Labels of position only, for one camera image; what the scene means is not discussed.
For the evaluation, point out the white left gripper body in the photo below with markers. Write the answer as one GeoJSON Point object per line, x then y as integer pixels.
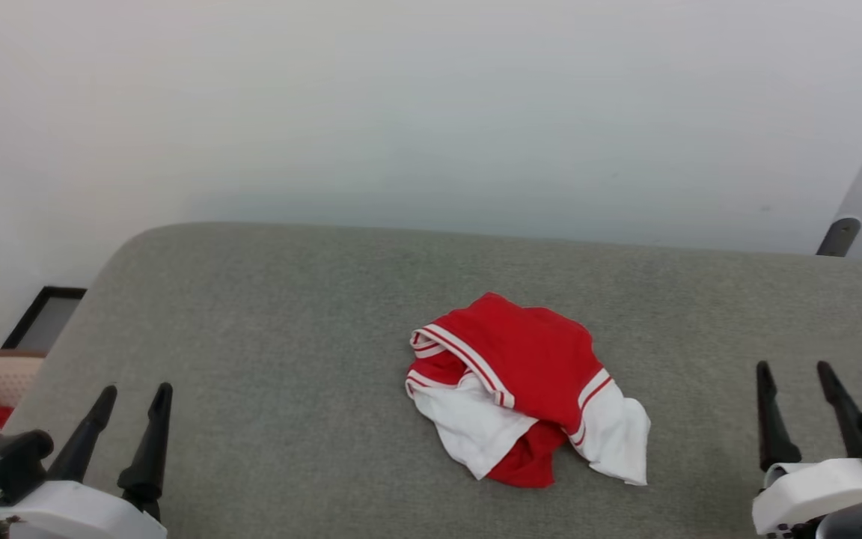
{"type": "Point", "coordinates": [72, 516]}

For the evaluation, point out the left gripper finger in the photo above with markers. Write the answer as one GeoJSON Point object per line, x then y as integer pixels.
{"type": "Point", "coordinates": [148, 457]}
{"type": "Point", "coordinates": [85, 442]}

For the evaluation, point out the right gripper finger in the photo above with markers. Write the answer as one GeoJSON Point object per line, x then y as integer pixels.
{"type": "Point", "coordinates": [774, 427]}
{"type": "Point", "coordinates": [846, 412]}

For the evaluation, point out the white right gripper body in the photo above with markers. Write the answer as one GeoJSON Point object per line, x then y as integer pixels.
{"type": "Point", "coordinates": [812, 490]}

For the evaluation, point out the red and white garment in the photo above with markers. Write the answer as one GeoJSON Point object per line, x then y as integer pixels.
{"type": "Point", "coordinates": [528, 352]}

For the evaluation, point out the black framed grey panel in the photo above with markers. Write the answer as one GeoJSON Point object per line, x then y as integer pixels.
{"type": "Point", "coordinates": [46, 322]}

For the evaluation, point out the grey cylindrical door stopper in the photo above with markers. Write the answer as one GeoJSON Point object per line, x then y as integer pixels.
{"type": "Point", "coordinates": [839, 236]}

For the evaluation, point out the grey fabric sofa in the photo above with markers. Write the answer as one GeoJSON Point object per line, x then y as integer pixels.
{"type": "Point", "coordinates": [289, 337]}

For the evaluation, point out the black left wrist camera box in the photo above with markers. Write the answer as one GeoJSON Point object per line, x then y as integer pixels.
{"type": "Point", "coordinates": [4, 460]}

